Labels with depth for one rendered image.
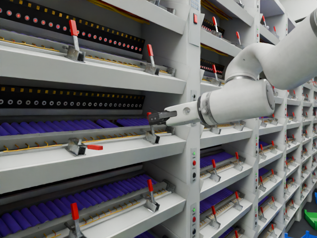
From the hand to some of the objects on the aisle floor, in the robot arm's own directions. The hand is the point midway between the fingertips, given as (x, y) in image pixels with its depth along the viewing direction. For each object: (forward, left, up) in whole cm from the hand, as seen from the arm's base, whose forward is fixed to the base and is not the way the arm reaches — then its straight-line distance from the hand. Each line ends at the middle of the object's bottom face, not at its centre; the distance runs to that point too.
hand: (158, 118), depth 80 cm
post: (+15, -91, -102) cm, 137 cm away
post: (+16, -21, -102) cm, 105 cm away
